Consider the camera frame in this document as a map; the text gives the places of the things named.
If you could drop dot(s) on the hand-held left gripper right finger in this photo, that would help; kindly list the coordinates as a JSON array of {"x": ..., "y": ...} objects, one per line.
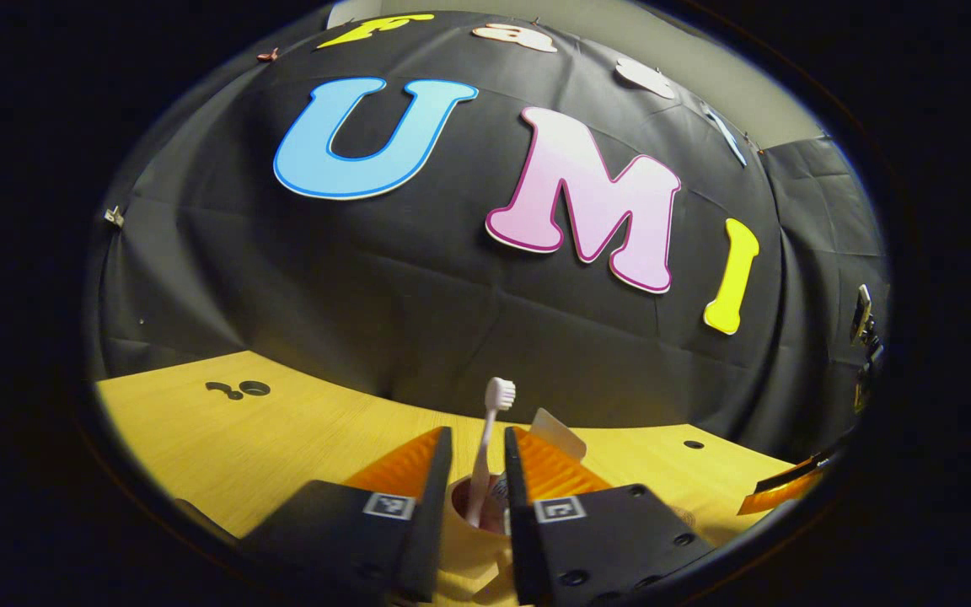
[{"x": 519, "y": 539}]

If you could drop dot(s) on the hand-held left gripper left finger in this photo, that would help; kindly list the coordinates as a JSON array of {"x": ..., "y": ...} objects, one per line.
[{"x": 431, "y": 539}]

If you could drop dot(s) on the wooden desktop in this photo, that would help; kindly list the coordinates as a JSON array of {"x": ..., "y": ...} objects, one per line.
[{"x": 241, "y": 438}]

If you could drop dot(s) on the silver cloth clip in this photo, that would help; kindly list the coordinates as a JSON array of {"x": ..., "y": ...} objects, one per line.
[{"x": 114, "y": 217}]

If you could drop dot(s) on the red cloth clip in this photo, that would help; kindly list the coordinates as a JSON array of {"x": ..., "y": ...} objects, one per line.
[{"x": 267, "y": 55}]

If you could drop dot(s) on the white toothpaste tube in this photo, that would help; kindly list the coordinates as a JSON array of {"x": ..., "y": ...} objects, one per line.
[{"x": 557, "y": 434}]

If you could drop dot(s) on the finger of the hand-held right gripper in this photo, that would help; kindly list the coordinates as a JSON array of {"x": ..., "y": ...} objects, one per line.
[{"x": 780, "y": 497}]

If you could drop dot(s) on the white toothbrush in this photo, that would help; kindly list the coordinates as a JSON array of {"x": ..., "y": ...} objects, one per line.
[{"x": 485, "y": 455}]

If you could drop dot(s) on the beige cup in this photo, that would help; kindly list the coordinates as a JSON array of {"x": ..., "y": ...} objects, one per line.
[{"x": 462, "y": 548}]

